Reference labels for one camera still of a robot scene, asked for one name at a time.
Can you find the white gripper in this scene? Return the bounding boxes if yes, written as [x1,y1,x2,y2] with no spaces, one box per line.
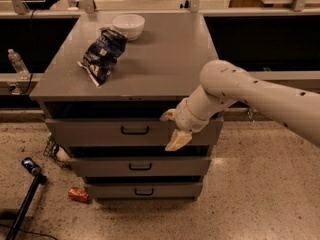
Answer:
[160,98,209,152]

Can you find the grey top drawer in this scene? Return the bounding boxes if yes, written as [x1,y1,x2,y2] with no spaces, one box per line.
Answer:
[45,117,224,147]

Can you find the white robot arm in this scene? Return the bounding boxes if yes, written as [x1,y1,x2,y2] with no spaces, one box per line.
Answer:
[160,60,320,151]

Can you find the grey drawer cabinet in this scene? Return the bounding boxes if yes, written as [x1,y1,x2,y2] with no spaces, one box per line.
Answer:
[29,11,233,202]

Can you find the grey bottom drawer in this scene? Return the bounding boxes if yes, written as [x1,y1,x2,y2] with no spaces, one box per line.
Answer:
[84,182,203,199]

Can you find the blue crumpled chip bag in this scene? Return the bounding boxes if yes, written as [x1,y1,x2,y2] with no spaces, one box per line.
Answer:
[78,27,128,87]

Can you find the white bowl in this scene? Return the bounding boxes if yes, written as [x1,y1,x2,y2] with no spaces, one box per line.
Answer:
[112,14,145,41]

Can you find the black pole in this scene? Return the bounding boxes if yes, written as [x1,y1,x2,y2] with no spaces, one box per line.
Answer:
[6,173,46,240]

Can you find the blue soda can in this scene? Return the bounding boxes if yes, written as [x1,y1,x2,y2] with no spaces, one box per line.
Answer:
[21,157,41,175]

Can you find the clear plastic water bottle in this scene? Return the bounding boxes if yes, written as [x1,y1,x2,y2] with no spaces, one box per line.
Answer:
[8,49,30,80]

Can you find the wire basket with white object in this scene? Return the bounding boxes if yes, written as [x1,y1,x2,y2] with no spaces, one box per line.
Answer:
[43,134,71,169]

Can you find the black cable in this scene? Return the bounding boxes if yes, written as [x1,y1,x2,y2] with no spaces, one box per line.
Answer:
[9,9,38,95]

